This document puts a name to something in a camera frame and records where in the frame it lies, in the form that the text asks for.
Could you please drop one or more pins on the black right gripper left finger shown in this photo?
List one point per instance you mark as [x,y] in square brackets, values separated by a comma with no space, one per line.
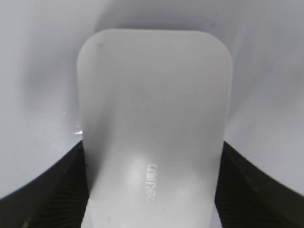
[55,199]

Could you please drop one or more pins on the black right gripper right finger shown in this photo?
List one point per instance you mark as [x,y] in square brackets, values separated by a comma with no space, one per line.
[246,197]

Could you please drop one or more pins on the white whiteboard eraser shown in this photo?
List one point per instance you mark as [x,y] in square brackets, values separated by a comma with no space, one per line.
[153,106]

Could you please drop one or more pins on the white whiteboard with aluminium frame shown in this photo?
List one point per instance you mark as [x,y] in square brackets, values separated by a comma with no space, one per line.
[40,40]

